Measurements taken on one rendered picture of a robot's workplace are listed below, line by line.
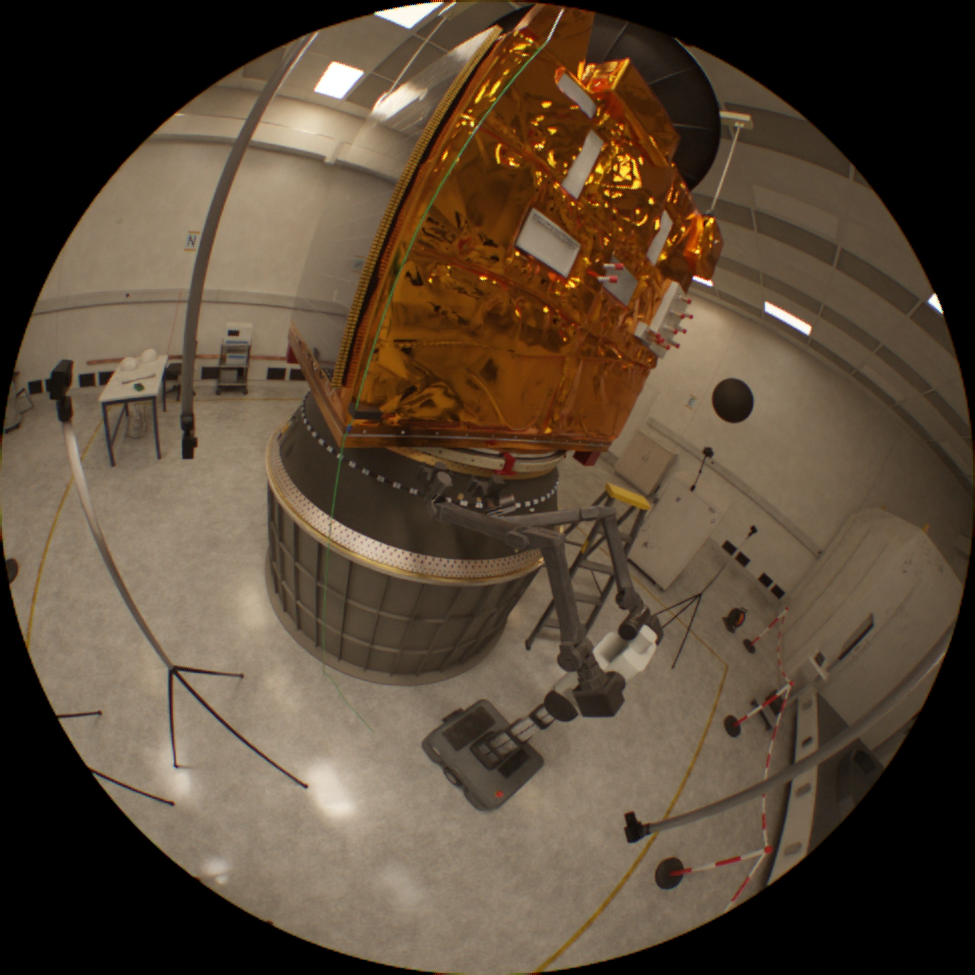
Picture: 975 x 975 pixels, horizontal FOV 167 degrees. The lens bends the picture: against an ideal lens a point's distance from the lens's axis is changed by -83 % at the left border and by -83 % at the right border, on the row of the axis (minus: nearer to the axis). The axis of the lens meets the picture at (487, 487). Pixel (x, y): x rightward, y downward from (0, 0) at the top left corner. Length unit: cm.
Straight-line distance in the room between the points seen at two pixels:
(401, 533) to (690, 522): 394
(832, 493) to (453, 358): 854
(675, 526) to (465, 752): 383
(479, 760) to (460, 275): 238
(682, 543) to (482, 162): 461
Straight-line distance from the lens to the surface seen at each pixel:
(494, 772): 226
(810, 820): 440
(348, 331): 111
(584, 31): 181
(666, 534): 489
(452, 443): 141
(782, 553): 895
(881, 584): 601
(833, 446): 889
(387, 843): 233
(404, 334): 105
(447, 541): 160
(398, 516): 155
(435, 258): 110
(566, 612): 98
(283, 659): 258
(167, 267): 656
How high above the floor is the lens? 231
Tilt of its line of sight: 28 degrees down
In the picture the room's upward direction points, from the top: 24 degrees clockwise
